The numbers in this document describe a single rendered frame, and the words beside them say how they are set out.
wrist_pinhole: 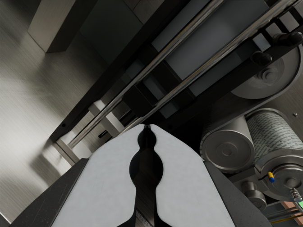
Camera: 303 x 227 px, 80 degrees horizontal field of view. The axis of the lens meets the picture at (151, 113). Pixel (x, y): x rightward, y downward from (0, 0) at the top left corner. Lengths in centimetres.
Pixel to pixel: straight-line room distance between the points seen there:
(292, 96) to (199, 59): 54
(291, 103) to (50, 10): 84
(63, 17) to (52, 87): 21
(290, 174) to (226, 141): 14
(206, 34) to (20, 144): 42
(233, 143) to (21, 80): 56
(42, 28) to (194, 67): 52
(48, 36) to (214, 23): 52
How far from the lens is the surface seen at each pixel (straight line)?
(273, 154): 50
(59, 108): 57
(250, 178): 49
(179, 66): 32
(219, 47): 32
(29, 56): 67
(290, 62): 45
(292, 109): 83
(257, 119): 68
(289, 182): 52
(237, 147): 49
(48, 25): 69
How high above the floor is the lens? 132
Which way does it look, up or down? 29 degrees down
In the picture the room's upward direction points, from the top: 51 degrees clockwise
